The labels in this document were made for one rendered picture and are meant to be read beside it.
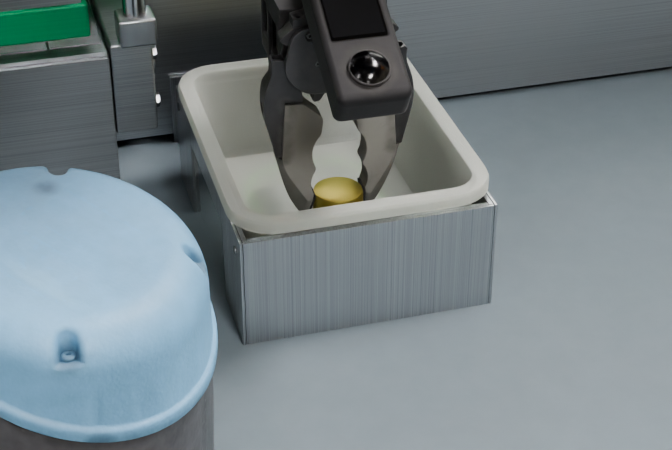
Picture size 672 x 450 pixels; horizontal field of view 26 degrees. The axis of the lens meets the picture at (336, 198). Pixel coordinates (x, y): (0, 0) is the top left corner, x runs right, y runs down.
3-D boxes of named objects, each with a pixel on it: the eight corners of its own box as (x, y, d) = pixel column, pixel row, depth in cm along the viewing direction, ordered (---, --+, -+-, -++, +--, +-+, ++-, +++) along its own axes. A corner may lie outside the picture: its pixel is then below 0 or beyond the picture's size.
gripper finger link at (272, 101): (319, 147, 97) (338, 29, 93) (325, 160, 96) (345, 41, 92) (250, 146, 96) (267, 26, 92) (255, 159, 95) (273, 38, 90)
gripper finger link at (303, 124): (293, 178, 103) (311, 61, 99) (312, 223, 98) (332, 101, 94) (250, 178, 102) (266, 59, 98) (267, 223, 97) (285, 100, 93)
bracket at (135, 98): (145, 70, 112) (139, -14, 109) (167, 128, 105) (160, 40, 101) (99, 76, 112) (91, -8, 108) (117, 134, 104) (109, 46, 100)
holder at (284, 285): (372, 113, 120) (373, 27, 116) (491, 303, 98) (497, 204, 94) (167, 141, 116) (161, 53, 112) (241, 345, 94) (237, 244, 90)
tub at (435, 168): (394, 139, 116) (396, 39, 111) (495, 298, 97) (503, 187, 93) (177, 169, 112) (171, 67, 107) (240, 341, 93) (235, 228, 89)
